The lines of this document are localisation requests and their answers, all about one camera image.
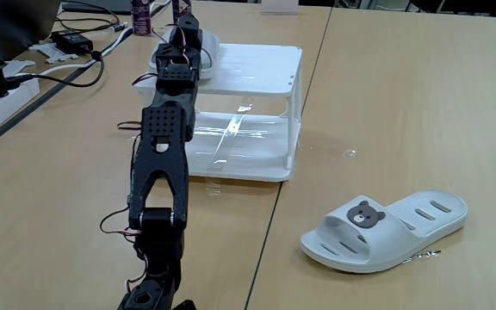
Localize white bear slipper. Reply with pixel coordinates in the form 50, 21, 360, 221
300, 189, 469, 275
147, 26, 222, 82

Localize white two-tier plastic box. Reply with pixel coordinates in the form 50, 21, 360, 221
133, 42, 304, 183

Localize purple drink can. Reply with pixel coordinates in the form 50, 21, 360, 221
171, 0, 194, 25
130, 0, 152, 36

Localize black flat device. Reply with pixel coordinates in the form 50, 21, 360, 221
60, 0, 133, 16

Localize white card stand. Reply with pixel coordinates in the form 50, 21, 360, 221
259, 0, 301, 16

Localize black power adapter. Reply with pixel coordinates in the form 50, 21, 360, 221
51, 28, 95, 56

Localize white printed plastic parts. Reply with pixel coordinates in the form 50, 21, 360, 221
28, 41, 80, 65

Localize dark laptop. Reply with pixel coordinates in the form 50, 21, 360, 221
0, 0, 63, 65

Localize flat white plastic part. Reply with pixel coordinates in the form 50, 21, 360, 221
1, 59, 37, 79

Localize white power strip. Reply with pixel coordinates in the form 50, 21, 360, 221
0, 77, 41, 146

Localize clear tape strip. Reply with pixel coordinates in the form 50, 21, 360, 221
402, 249, 442, 264

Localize white cable on table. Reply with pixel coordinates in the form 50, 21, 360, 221
36, 26, 135, 77

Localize looped black cable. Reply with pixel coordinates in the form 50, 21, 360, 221
56, 0, 122, 34

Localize black adapter cable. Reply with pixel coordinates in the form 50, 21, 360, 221
4, 50, 106, 89

